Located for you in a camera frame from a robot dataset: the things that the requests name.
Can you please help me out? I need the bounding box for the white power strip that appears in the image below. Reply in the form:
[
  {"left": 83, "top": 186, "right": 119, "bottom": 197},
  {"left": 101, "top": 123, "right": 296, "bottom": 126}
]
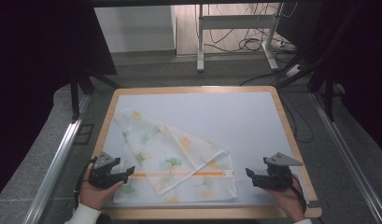
[
  {"left": 285, "top": 63, "right": 305, "bottom": 78},
  {"left": 272, "top": 39, "right": 296, "bottom": 51}
]

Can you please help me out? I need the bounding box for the white table mat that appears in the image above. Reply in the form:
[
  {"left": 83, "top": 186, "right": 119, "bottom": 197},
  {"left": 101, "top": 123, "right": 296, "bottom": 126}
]
[{"left": 101, "top": 91, "right": 311, "bottom": 209}]

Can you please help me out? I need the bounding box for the person's right hand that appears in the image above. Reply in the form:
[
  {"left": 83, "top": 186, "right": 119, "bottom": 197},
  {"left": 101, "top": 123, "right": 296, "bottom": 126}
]
[{"left": 262, "top": 174, "right": 306, "bottom": 223}]

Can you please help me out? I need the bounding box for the wooden-edged table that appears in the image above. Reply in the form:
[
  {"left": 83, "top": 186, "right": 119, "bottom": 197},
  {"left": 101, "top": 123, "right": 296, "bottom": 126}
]
[{"left": 72, "top": 86, "right": 323, "bottom": 220}]

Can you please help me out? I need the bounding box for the white metal desk frame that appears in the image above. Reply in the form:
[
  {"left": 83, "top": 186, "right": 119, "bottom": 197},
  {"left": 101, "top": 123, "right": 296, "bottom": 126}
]
[{"left": 195, "top": 3, "right": 280, "bottom": 73}]

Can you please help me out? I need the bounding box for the aluminium rail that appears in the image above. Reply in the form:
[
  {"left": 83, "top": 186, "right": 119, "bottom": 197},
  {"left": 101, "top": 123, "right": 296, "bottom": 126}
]
[
  {"left": 22, "top": 92, "right": 91, "bottom": 224},
  {"left": 309, "top": 91, "right": 382, "bottom": 224}
]

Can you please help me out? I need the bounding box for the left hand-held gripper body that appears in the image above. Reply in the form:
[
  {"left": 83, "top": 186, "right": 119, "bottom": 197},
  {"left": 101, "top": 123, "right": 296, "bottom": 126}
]
[{"left": 87, "top": 151, "right": 128, "bottom": 189}]

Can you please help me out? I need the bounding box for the dark curtain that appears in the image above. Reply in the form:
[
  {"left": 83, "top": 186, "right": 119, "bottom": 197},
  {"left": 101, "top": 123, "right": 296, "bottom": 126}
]
[
  {"left": 276, "top": 0, "right": 382, "bottom": 158},
  {"left": 0, "top": 0, "right": 118, "bottom": 203}
]

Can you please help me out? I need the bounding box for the tangle of black floor cables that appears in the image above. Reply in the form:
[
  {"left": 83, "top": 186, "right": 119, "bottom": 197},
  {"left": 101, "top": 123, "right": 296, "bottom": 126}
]
[{"left": 206, "top": 2, "right": 300, "bottom": 54}]

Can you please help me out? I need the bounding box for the black floor cable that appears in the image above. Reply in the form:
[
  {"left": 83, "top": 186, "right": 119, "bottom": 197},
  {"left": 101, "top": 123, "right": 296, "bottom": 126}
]
[{"left": 278, "top": 90, "right": 315, "bottom": 145}]

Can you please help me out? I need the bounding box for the black metal stand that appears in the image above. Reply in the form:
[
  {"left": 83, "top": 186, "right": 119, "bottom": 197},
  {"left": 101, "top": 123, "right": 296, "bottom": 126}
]
[
  {"left": 69, "top": 69, "right": 121, "bottom": 123},
  {"left": 276, "top": 3, "right": 361, "bottom": 123}
]

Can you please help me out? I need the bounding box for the person's left hand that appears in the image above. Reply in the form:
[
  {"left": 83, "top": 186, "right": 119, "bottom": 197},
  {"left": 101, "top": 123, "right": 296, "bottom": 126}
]
[{"left": 78, "top": 169, "right": 124, "bottom": 211}]

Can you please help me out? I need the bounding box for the white leaf-print cloth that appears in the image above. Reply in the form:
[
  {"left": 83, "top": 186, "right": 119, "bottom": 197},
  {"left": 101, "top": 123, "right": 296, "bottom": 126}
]
[{"left": 112, "top": 107, "right": 238, "bottom": 205}]

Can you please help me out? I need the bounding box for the white cabinet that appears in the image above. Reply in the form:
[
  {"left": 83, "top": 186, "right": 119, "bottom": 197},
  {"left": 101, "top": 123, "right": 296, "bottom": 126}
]
[{"left": 92, "top": 5, "right": 177, "bottom": 54}]

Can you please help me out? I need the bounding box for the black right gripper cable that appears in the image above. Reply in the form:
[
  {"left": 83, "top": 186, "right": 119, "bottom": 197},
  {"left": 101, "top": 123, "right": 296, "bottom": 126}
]
[{"left": 290, "top": 173, "right": 308, "bottom": 215}]

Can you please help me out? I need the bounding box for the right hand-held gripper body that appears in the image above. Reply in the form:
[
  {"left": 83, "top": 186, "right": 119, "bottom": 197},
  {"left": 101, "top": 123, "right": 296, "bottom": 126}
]
[{"left": 253, "top": 151, "right": 304, "bottom": 191}]

